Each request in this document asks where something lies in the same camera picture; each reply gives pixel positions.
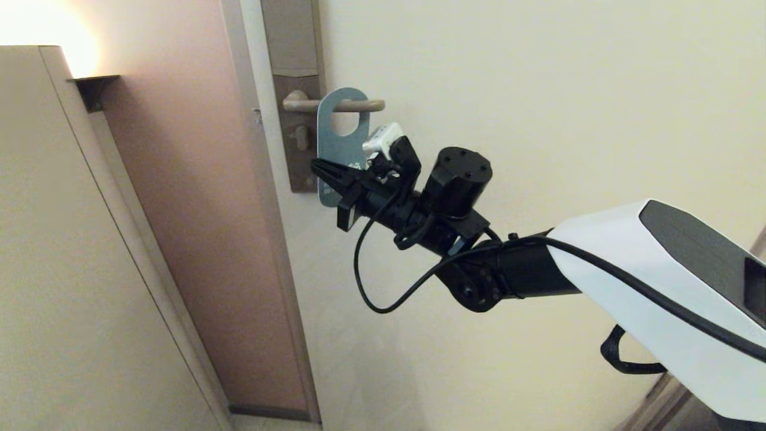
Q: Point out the white door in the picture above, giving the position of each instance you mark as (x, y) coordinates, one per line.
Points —
(538, 90)

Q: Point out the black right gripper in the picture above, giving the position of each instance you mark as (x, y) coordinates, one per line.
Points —
(383, 206)

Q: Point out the brown metal lock plate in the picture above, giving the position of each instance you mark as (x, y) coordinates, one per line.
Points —
(293, 36)

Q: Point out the dark wall lamp bracket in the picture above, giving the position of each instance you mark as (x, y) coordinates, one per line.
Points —
(94, 88)

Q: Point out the blue do-not-disturb door hanger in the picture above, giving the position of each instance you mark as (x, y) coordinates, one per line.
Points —
(335, 137)

